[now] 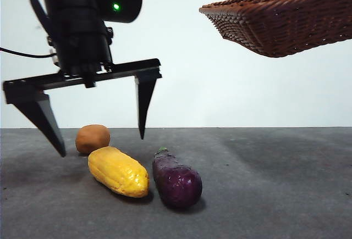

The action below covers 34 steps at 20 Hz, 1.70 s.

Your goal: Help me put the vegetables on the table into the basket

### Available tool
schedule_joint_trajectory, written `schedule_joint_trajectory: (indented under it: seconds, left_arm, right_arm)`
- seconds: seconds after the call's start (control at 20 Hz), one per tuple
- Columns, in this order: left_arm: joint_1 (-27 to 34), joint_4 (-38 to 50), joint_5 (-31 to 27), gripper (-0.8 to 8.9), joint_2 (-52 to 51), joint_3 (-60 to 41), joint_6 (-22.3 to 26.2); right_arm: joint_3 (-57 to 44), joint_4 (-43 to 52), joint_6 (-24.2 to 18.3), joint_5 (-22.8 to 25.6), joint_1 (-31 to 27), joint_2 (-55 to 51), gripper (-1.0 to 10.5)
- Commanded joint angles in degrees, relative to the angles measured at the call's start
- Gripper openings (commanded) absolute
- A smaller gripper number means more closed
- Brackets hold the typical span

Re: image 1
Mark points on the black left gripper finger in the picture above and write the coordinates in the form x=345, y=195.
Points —
x=144, y=99
x=45, y=121

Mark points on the brown potato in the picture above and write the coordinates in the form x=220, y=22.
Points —
x=92, y=138

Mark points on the brown wicker basket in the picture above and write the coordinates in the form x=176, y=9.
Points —
x=288, y=24

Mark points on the yellow corn cob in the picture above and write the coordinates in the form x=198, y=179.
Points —
x=118, y=171

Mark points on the purple eggplant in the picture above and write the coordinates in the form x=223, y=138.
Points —
x=177, y=181

